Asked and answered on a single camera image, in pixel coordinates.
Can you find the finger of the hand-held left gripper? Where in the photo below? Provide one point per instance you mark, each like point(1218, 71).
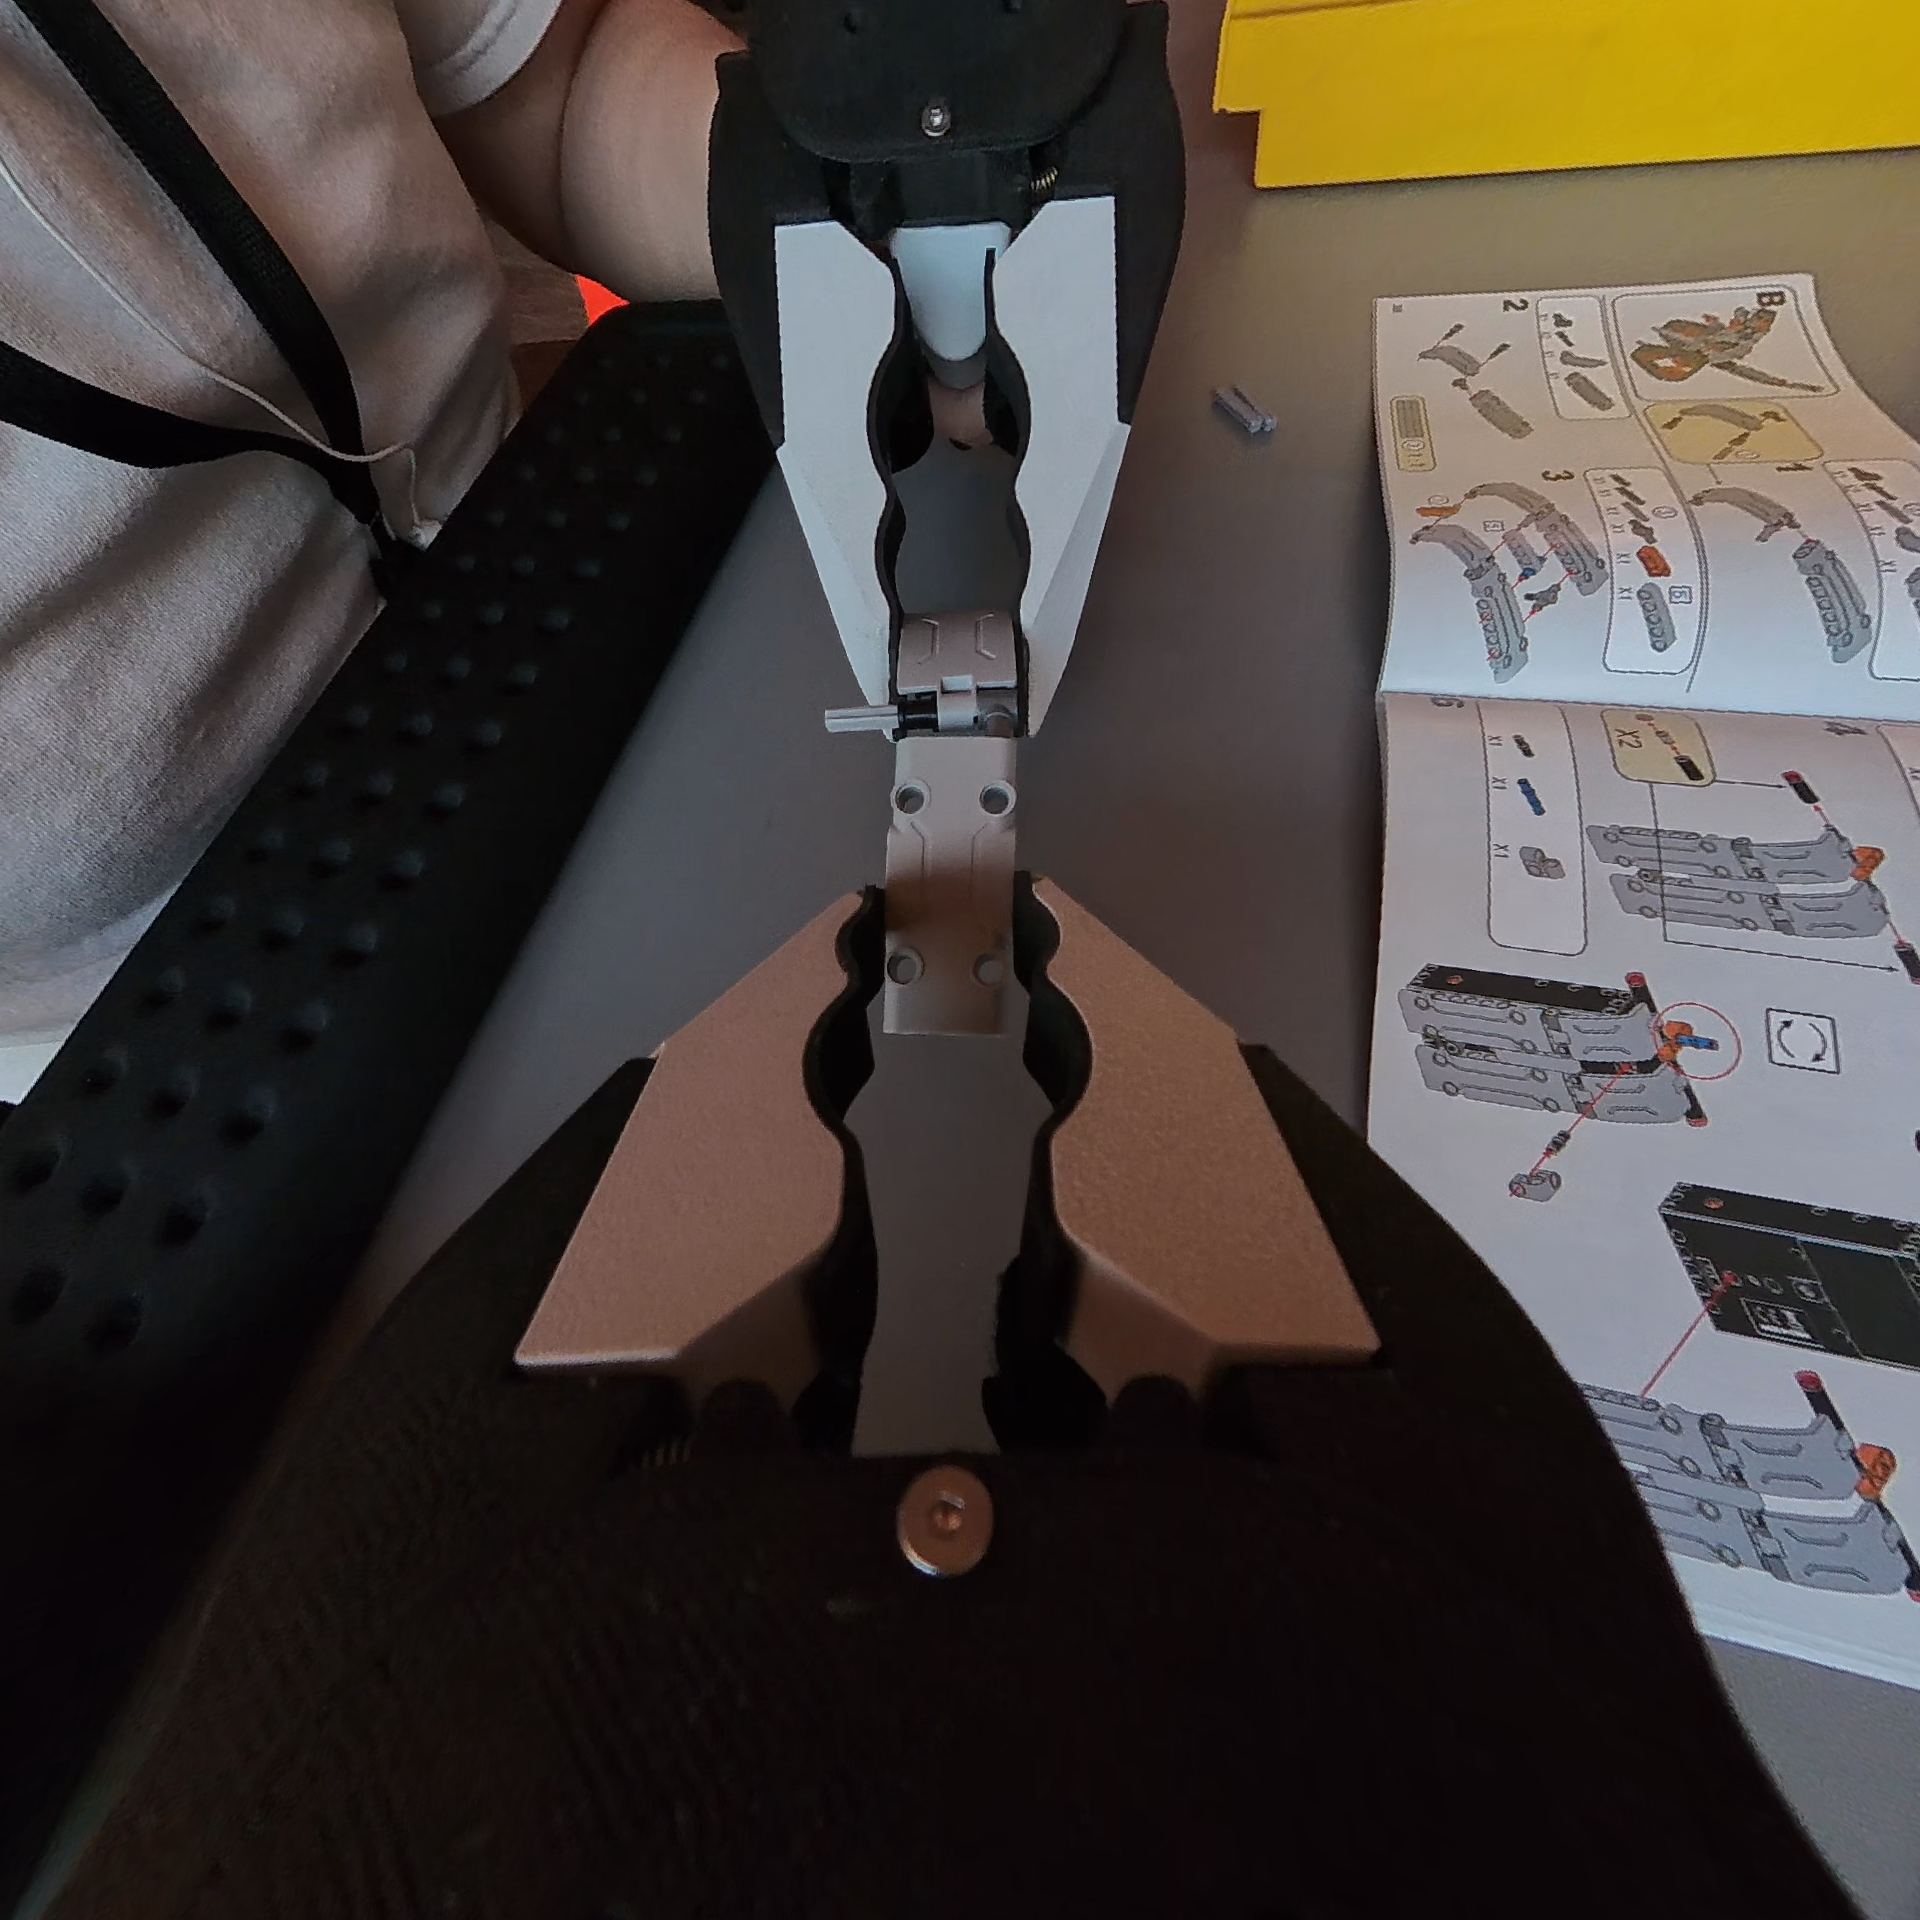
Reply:
point(1072, 375)
point(826, 375)

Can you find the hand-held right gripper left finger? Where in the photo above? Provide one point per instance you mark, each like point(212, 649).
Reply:
point(690, 1201)

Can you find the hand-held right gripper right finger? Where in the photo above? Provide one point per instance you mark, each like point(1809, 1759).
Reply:
point(1200, 1201)

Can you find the grey building block shell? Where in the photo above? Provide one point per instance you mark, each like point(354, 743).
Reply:
point(961, 646)

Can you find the grey building panel with holes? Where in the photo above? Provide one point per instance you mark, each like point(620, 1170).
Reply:
point(953, 869)

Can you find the person's left forearm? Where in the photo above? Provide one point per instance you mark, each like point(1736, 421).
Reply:
point(644, 165)

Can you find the grey desk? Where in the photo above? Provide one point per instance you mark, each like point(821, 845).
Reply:
point(1200, 751)

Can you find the person's left hand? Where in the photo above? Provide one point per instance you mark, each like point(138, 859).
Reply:
point(962, 417)

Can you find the small grey building pin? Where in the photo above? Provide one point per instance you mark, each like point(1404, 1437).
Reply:
point(1243, 411)

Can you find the black dotted mat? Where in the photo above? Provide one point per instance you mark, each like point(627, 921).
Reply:
point(299, 974)

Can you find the open building instruction booklet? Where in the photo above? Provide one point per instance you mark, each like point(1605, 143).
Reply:
point(1574, 902)

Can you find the yellow plastic bin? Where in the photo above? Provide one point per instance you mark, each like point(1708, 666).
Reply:
point(1574, 89)

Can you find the person in grey shirt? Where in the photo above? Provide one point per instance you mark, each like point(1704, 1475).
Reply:
point(149, 675)

